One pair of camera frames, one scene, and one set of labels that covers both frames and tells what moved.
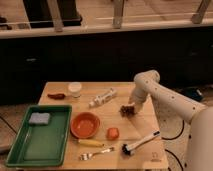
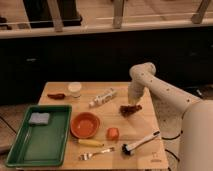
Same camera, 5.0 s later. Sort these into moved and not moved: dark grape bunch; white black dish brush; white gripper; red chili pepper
Moved: white gripper
Not moved: dark grape bunch; red chili pepper; white black dish brush
